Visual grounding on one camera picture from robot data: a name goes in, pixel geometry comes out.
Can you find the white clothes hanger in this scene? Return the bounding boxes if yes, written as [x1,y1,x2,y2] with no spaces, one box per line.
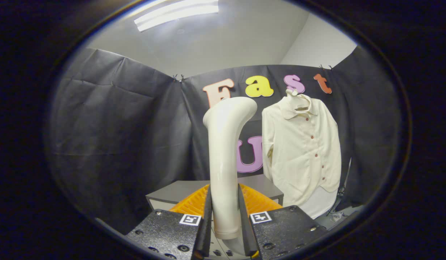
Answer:
[285,88,312,111]

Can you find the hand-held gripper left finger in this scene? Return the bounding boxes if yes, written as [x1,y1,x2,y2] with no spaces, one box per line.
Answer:
[125,183,211,260]

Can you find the black backdrop cloth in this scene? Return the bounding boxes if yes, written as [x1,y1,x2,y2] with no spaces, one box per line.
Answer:
[46,45,404,235]

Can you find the ceiling light panel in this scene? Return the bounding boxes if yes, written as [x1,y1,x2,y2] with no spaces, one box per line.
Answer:
[134,0,220,32]

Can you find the cream button shirt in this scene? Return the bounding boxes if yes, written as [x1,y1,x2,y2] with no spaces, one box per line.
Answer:
[262,95,342,207]

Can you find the grey cabinet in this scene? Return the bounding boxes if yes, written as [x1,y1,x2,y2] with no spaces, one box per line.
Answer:
[145,174,284,260]

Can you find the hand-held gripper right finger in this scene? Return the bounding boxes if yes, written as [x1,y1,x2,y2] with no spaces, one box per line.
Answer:
[237,183,328,260]

